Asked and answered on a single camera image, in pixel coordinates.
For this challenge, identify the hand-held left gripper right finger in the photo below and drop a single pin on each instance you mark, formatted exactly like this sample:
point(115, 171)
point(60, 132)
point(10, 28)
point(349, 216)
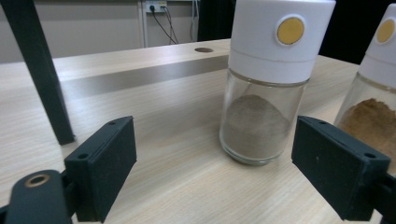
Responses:
point(339, 168)

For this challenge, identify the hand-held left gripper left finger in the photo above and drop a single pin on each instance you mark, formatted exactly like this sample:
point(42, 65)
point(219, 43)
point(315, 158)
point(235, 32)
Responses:
point(102, 168)

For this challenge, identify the white paper cup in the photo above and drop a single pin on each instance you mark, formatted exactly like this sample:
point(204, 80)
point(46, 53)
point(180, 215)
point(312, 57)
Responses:
point(381, 68)

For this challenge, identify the black two-tier shelf rack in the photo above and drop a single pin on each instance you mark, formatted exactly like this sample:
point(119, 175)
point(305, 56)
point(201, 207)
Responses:
point(37, 71)

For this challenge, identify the glass jar with grey powder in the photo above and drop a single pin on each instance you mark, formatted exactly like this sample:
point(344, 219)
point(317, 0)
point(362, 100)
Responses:
point(264, 46)

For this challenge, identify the white wall socket with plugs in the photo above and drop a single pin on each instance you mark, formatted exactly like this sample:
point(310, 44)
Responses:
point(155, 6)

